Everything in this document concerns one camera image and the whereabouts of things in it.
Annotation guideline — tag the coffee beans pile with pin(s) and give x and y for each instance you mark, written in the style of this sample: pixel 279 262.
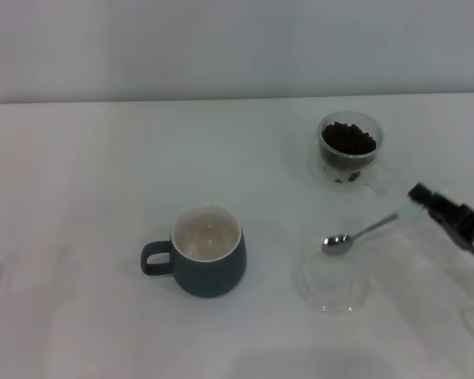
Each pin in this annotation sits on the coffee beans pile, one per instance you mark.
pixel 349 139

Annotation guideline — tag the clear glass saucer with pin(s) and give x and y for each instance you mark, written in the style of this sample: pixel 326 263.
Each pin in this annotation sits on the clear glass saucer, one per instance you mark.
pixel 332 292

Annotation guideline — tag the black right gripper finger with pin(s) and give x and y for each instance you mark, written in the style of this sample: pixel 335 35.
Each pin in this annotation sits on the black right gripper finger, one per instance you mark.
pixel 470 239
pixel 442 203

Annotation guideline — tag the dark teal ceramic mug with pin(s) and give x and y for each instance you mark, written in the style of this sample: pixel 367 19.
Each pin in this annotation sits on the dark teal ceramic mug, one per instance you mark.
pixel 209 276

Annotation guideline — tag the clear double-wall glass cup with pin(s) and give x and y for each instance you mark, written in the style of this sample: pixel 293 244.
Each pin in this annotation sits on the clear double-wall glass cup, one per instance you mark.
pixel 379 183

